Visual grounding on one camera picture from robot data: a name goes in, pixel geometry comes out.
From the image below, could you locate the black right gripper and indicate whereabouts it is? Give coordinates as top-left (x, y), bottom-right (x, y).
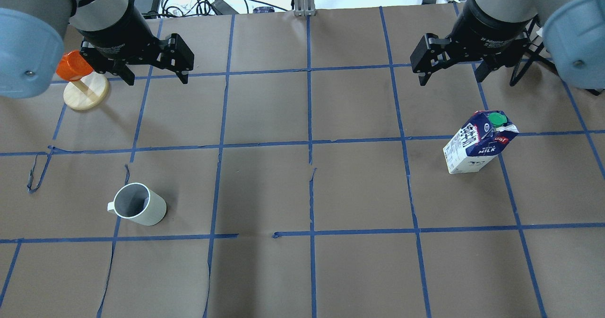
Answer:
top-left (410, 1), bottom-right (529, 86)

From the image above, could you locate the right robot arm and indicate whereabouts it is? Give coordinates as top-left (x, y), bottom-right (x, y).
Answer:
top-left (410, 0), bottom-right (605, 90)

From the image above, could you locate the black tripod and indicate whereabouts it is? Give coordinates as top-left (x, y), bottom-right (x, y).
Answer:
top-left (510, 18), bottom-right (605, 96)

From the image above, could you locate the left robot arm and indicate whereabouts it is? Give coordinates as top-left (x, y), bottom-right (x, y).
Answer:
top-left (0, 0), bottom-right (194, 99)

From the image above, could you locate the black power adapter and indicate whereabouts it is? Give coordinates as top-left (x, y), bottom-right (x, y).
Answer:
top-left (210, 0), bottom-right (239, 15)

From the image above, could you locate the grey white mug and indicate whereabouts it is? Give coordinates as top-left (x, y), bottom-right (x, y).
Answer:
top-left (106, 182), bottom-right (168, 227)

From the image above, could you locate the blue white milk carton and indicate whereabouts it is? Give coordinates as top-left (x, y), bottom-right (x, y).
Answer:
top-left (443, 111), bottom-right (520, 174)

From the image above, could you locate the orange mug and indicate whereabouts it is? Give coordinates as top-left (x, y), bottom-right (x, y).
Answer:
top-left (55, 50), bottom-right (94, 82)

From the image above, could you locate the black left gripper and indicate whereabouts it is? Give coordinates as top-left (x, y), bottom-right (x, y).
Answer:
top-left (79, 7), bottom-right (195, 86)

